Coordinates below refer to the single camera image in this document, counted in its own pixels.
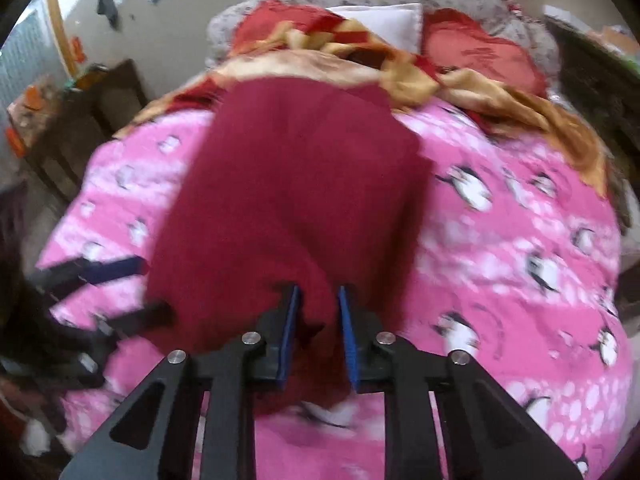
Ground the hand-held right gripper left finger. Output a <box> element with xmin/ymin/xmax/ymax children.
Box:
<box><xmin>59</xmin><ymin>282</ymin><xmax>302</xmax><ymax>480</ymax></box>

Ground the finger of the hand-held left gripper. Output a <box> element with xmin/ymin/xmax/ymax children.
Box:
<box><xmin>92</xmin><ymin>300</ymin><xmax>177</xmax><ymax>341</ymax></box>
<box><xmin>27</xmin><ymin>255</ymin><xmax>150</xmax><ymax>303</ymax></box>

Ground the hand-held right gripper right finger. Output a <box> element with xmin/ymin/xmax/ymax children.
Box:
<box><xmin>337</xmin><ymin>284</ymin><xmax>583</xmax><ymax>480</ymax></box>

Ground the dark red garment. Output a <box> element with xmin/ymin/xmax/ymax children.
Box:
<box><xmin>147</xmin><ymin>77</ymin><xmax>436</xmax><ymax>413</ymax></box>

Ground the pink penguin print blanket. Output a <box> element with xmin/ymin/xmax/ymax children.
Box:
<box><xmin>37</xmin><ymin>97</ymin><xmax>636</xmax><ymax>480</ymax></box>

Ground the dark wooden side table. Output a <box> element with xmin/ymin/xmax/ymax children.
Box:
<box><xmin>7</xmin><ymin>57</ymin><xmax>151</xmax><ymax>203</ymax></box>

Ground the pale grey window curtain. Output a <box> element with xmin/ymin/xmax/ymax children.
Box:
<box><xmin>0</xmin><ymin>7</ymin><xmax>66</xmax><ymax>111</ymax></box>

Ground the orange wooden pole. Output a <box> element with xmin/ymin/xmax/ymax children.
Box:
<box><xmin>44</xmin><ymin>0</ymin><xmax>81</xmax><ymax>86</ymax></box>

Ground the red and gold blanket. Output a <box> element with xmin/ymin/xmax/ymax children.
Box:
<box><xmin>117</xmin><ymin>0</ymin><xmax>618</xmax><ymax>196</ymax></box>

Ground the red cushion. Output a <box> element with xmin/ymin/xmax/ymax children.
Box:
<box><xmin>422</xmin><ymin>7</ymin><xmax>548</xmax><ymax>98</ymax></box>

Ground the white pillow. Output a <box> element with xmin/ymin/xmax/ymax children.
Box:
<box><xmin>327</xmin><ymin>2</ymin><xmax>426</xmax><ymax>53</ymax></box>

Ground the dark wooden nightstand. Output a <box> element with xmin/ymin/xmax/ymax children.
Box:
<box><xmin>542</xmin><ymin>7</ymin><xmax>640</xmax><ymax>231</ymax></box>

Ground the dark cloth on wall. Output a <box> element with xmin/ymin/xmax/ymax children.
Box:
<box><xmin>96</xmin><ymin>0</ymin><xmax>122</xmax><ymax>28</ymax></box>

